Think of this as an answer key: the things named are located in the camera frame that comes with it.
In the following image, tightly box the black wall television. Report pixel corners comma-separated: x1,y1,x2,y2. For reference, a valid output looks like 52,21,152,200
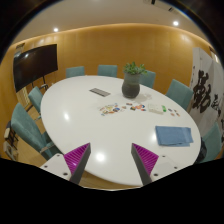
13,44,58,91

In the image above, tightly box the teal chair back middle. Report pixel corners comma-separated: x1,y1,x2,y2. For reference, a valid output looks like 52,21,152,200
98,65,117,77

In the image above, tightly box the white calligraphy banner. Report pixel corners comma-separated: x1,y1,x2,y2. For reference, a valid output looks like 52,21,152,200
189,48,224,136

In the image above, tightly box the teal chair back left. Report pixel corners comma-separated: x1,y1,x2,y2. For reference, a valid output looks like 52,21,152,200
66,66,85,78

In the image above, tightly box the grey table cover plate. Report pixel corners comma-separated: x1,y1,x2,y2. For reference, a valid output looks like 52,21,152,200
89,88,110,97

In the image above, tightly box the blue folded towel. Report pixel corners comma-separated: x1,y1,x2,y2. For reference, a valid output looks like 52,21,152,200
155,126,193,146

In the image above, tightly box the teal chair near left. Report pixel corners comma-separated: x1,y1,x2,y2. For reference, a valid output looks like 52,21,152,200
11,103,61,160

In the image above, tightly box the teal chair near right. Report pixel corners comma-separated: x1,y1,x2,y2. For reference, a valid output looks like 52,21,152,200
201,123,222,162

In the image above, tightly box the teal chair back right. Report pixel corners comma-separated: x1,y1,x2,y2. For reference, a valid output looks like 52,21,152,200
140,71,156,88

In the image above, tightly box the small stickers right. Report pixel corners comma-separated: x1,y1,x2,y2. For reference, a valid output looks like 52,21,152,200
168,108,180,117

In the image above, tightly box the white card with green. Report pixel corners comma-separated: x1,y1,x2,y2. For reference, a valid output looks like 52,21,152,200
148,103,166,114

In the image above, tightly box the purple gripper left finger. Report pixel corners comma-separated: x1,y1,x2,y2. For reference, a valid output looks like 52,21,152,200
64,143,91,184

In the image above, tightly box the colourful sticker cluster left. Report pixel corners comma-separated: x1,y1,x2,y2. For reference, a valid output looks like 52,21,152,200
99,104,121,116

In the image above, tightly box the teal chair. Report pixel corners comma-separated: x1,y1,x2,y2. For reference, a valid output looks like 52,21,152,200
166,79,193,109
28,87,43,113
140,71,156,88
66,66,85,78
98,65,117,77
11,103,61,160
201,123,222,162

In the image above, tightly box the colourful sticker cluster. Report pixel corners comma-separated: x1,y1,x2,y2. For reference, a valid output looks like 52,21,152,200
99,104,121,116
121,103,146,111

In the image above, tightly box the potted green plant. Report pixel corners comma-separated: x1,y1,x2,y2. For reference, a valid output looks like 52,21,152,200
122,62,146,99

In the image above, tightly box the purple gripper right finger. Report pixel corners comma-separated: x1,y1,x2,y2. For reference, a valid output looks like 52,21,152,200
131,143,159,185

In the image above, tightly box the teal chair far left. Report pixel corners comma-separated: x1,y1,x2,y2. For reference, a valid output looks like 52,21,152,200
28,87,43,113

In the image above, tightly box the colourful sticker cluster middle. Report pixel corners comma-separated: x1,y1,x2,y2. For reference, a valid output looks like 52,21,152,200
121,103,146,111

